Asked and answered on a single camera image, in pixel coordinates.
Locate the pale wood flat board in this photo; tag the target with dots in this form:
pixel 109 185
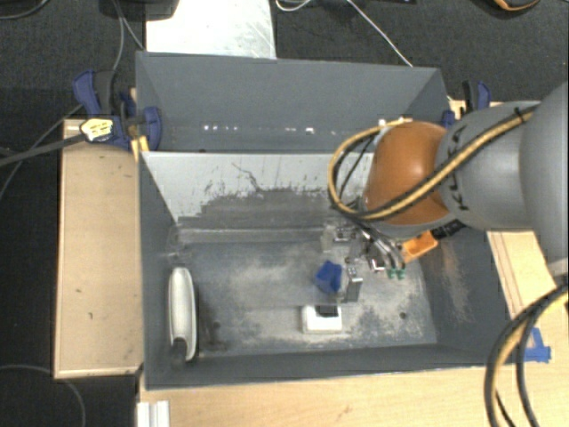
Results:
pixel 100 260

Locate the white square box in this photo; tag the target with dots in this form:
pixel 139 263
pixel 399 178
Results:
pixel 322 324

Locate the grey metal bin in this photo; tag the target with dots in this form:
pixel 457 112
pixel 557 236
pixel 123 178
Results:
pixel 266 274

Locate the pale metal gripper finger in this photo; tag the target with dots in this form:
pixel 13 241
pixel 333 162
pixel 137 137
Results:
pixel 340 237
pixel 352 285

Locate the blue block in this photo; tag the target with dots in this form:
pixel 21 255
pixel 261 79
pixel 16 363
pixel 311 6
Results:
pixel 328 277

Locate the white oblong tool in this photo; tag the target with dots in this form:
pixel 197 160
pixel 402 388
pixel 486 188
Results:
pixel 182 305

